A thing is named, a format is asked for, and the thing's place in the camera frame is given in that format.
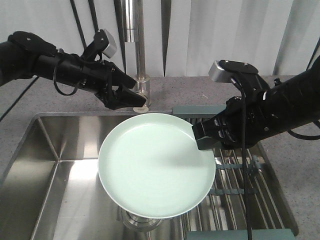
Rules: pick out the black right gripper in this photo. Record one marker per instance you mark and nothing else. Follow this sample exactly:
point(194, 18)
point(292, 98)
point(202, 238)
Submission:
point(226, 128)

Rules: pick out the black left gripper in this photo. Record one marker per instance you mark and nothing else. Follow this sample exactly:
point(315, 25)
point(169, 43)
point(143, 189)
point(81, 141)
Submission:
point(104, 79)

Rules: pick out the light green round plate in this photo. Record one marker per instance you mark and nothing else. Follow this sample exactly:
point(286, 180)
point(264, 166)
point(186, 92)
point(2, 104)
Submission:
point(150, 166)

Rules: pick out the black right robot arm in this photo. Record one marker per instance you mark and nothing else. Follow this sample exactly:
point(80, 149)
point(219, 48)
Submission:
point(262, 112)

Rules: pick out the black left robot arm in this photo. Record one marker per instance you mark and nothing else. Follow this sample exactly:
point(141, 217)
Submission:
point(25, 55)

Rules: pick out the teal metal dish rack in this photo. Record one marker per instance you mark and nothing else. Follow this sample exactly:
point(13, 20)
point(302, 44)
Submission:
point(221, 215)

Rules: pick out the white pleated curtain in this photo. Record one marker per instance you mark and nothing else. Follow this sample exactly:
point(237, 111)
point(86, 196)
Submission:
point(184, 37)

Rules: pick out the chrome kitchen faucet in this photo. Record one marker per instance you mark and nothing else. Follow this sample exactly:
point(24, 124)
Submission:
point(133, 29)

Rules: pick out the steel sink drain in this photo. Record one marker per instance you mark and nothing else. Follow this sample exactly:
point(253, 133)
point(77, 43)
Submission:
point(139, 223)

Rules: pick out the stainless steel sink basin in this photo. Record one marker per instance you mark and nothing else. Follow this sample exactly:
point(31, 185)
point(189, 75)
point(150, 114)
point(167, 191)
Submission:
point(52, 191)

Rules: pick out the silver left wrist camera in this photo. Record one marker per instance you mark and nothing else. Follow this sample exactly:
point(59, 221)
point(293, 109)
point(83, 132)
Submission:
point(111, 47)

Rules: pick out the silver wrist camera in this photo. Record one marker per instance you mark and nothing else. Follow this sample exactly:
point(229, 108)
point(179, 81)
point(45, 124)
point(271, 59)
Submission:
point(218, 74)
point(111, 47)

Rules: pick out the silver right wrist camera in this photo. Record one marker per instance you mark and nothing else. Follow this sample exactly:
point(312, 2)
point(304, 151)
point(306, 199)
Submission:
point(218, 74)

